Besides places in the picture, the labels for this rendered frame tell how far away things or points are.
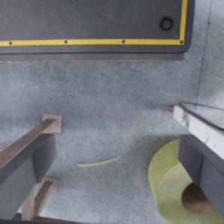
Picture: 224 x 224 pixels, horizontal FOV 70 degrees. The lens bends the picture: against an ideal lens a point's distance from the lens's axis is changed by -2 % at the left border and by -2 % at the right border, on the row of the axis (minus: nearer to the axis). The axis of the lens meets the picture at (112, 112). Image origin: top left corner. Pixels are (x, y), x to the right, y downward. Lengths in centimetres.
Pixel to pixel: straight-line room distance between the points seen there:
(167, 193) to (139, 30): 68
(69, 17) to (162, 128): 66
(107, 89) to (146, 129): 29
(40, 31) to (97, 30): 16
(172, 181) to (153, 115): 32
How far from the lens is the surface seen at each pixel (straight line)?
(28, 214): 88
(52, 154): 17
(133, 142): 89
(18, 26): 56
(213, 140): 51
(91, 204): 114
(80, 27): 50
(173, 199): 88
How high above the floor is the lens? 80
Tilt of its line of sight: 75 degrees down
